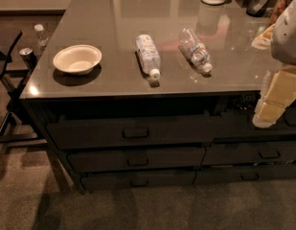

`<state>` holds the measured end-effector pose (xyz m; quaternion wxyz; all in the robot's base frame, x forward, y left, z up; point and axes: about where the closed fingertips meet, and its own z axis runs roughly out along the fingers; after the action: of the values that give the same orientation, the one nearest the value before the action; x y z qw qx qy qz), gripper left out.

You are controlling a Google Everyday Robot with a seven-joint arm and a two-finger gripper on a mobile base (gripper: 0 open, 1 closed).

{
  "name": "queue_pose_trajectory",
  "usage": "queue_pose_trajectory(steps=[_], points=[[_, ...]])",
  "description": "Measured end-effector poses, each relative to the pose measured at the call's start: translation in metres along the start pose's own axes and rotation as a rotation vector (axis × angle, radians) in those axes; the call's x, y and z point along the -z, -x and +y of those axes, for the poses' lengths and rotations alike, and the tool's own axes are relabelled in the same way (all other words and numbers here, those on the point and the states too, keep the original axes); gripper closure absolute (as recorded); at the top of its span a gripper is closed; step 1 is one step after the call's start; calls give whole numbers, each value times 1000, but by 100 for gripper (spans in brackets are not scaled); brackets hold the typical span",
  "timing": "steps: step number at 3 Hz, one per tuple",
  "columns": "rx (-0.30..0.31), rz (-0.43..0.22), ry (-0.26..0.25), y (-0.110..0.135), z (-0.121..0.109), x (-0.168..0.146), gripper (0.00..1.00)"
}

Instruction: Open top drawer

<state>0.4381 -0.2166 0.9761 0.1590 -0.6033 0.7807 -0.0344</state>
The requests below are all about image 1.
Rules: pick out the black chair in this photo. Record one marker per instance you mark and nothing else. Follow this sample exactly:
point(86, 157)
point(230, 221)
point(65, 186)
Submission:
point(14, 82)

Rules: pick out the white labelled plastic bottle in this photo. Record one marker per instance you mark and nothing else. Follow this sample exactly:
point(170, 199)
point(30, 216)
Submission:
point(149, 56)

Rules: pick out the metal drink can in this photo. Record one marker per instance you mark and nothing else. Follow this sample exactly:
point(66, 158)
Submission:
point(28, 57)

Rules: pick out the white paper bowl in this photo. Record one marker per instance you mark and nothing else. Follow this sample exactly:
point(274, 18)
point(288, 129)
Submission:
point(77, 59)

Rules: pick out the dark drawer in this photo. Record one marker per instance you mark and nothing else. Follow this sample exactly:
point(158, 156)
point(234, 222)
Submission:
point(249, 153)
point(119, 180)
point(139, 131)
point(238, 174)
point(238, 127)
point(135, 159)

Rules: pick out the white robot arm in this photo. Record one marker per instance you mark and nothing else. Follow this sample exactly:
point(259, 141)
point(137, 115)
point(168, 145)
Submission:
point(283, 40)

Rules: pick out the clear plastic water bottle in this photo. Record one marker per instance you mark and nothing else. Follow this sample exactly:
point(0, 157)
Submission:
point(195, 50)

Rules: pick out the dark drawer cabinet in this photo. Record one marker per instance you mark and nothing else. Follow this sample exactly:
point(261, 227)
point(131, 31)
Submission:
point(138, 93)

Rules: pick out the small upright water bottle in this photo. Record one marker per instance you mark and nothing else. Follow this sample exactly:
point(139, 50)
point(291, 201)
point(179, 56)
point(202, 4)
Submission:
point(42, 37)

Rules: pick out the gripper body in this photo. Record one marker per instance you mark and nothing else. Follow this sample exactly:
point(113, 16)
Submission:
point(287, 37)

